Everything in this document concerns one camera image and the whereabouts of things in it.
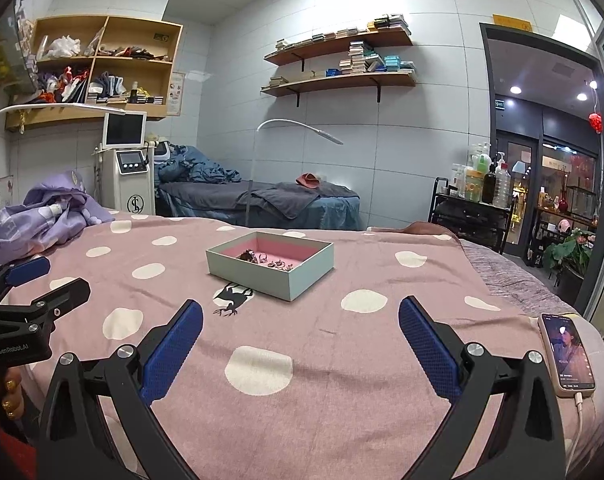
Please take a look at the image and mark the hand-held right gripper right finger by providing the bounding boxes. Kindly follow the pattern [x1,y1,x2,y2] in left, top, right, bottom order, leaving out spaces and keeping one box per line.
[398,295,568,480]

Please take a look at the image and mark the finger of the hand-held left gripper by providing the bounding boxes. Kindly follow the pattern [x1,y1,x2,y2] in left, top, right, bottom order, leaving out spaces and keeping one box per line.
[0,255,51,308]
[0,277,91,335]

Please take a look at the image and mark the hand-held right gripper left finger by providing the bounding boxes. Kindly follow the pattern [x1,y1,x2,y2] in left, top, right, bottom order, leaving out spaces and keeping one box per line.
[38,299,205,480]

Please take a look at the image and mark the light blue jewelry box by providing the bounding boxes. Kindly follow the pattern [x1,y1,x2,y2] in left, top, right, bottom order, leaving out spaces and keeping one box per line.
[205,231,335,302]

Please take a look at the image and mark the person's left hand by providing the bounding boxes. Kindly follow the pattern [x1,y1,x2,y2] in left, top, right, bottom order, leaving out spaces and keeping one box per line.
[0,366,26,423]

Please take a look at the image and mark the purple printed blanket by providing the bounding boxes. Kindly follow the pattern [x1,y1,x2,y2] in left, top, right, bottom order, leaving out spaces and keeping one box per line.
[0,170,116,273]

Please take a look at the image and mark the pink polka dot blanket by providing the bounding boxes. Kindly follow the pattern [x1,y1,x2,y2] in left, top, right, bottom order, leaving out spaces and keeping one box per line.
[0,210,604,480]

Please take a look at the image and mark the grey knit blanket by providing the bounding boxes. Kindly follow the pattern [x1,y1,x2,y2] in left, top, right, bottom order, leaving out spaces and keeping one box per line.
[459,237,590,318]

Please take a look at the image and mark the person's red garment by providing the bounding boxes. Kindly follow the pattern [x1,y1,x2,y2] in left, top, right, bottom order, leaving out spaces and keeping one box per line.
[0,422,38,480]

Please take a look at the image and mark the white beauty machine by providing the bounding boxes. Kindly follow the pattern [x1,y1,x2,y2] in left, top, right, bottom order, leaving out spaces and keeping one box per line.
[92,111,157,217]

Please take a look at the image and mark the black cart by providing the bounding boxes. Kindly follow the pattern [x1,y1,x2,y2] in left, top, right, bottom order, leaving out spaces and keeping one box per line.
[428,176,515,256]

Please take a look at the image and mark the smartphone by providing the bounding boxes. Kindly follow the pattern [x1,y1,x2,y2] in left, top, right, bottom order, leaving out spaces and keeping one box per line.
[538,312,597,400]

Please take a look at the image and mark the white arc floor lamp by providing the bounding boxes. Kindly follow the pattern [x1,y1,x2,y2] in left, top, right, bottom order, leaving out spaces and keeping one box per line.
[0,102,90,133]
[246,118,344,231]

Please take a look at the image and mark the black display shelf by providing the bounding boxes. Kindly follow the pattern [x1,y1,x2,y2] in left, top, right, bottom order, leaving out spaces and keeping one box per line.
[527,185,599,267]

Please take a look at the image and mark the massage bed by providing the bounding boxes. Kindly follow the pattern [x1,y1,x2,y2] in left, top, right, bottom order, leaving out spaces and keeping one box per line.
[157,180,361,232]

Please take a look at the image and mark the green potted plant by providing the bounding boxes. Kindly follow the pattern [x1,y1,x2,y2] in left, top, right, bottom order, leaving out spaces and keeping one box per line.
[542,227,598,286]

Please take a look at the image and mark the group of cosmetic bottles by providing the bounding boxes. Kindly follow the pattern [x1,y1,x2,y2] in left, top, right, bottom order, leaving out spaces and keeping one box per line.
[451,142,515,209]

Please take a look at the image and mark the blue duvet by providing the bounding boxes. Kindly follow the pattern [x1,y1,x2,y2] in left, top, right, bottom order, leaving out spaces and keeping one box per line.
[157,145,243,185]

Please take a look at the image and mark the grey towel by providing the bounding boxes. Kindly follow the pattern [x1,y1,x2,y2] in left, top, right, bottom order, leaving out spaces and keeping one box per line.
[236,182,353,221]

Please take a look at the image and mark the stacks of small boxes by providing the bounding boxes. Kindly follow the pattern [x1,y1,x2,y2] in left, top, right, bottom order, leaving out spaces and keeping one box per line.
[274,14,411,53]

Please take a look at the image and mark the white charging cable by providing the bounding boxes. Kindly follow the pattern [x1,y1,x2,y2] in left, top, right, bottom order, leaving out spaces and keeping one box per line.
[564,392,590,480]

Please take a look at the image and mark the wall poster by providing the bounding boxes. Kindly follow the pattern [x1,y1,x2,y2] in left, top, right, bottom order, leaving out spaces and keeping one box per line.
[168,72,187,117]

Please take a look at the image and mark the dark door frame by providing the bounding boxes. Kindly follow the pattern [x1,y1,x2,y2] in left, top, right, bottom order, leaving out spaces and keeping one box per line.
[479,22,604,321]

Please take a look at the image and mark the wooden wall cabinet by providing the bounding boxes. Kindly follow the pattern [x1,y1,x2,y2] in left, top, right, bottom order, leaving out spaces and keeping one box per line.
[4,14,185,133]

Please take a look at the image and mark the wooden wall shelf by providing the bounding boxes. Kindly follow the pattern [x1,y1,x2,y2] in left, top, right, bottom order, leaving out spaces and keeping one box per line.
[263,27,413,73]
[260,71,417,108]

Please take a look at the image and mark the wall shelves with boxes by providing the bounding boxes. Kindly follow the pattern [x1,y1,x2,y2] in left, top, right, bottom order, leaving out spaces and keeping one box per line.
[269,40,417,87]

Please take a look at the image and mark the yellow wall sign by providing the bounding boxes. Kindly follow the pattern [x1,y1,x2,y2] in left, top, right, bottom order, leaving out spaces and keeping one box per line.
[492,12,533,33]

